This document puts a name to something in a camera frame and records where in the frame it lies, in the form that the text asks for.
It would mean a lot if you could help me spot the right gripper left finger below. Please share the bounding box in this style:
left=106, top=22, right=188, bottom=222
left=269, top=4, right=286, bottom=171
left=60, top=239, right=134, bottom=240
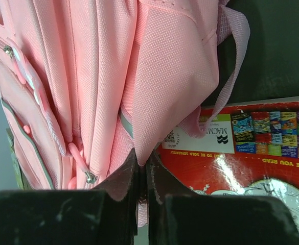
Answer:
left=0, top=150, right=138, bottom=244

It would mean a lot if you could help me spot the green paperback book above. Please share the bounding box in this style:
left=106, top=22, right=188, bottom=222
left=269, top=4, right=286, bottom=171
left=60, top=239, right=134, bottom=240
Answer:
left=6, top=128, right=25, bottom=189

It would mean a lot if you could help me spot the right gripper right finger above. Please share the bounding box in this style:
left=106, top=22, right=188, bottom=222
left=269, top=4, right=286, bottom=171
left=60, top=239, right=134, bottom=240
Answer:
left=146, top=152, right=299, bottom=244

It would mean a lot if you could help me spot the red paperback book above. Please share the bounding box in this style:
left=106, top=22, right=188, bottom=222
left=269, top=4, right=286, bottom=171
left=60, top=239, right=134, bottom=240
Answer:
left=158, top=97, right=299, bottom=231

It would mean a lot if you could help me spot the pink student backpack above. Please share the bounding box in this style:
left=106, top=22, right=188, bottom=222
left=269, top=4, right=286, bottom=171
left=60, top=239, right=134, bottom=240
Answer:
left=0, top=0, right=251, bottom=228

